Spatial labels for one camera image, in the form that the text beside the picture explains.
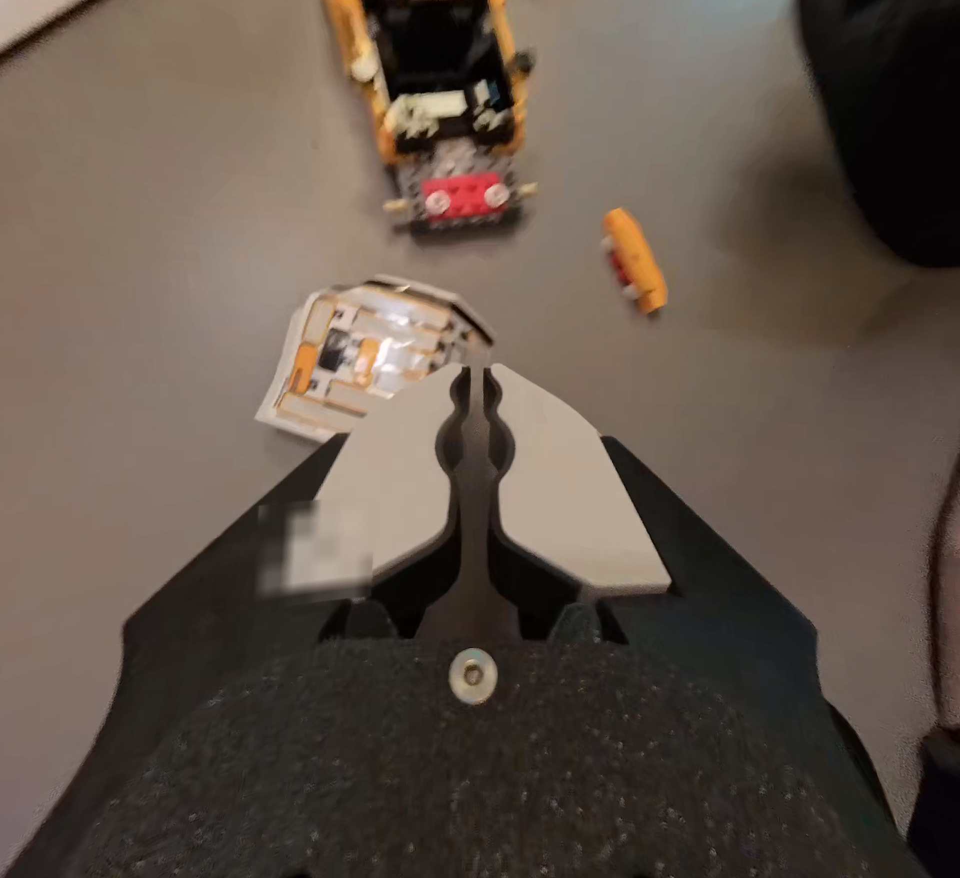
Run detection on orange white red lego subassembly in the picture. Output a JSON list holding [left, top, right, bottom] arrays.
[[599, 206, 669, 317]]

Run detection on yellow lego car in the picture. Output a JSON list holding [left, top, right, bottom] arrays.
[[318, 0, 540, 236]]

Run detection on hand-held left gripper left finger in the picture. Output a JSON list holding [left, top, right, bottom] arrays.
[[315, 363, 471, 641]]

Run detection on beige shirt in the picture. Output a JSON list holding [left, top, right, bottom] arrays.
[[928, 453, 960, 734]]

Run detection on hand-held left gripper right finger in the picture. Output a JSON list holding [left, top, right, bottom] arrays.
[[483, 364, 673, 641]]

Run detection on lego sticker sheet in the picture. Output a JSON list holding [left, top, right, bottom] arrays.
[[254, 274, 497, 443]]

